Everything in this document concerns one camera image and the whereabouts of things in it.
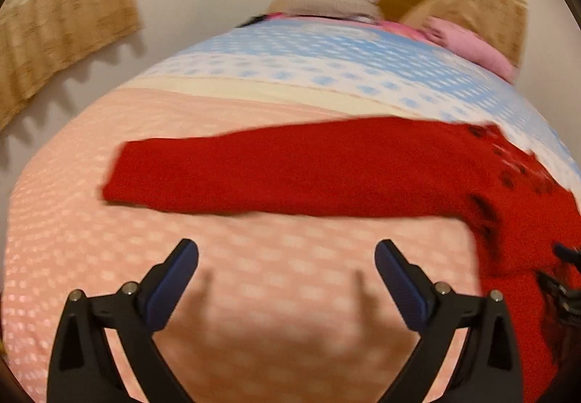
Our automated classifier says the dotted pink and blue bedsheet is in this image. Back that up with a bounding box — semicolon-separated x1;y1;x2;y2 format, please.
0;17;581;403

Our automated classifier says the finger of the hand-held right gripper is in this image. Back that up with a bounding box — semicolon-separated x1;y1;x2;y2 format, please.
554;243;581;270
538;271;581;327

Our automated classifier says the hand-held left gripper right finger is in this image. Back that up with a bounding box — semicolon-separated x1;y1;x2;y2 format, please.
375;240;523;403

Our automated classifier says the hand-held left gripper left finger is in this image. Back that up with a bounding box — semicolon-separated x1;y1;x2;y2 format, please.
48;239;199;403

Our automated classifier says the red knit sweater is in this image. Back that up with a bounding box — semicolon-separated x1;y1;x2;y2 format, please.
103;116;581;403

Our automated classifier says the pink pillow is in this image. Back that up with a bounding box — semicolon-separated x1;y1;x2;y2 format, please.
420;16;518;81

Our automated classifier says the grey striped cloth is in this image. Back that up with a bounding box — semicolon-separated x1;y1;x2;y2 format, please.
277;0;382;19

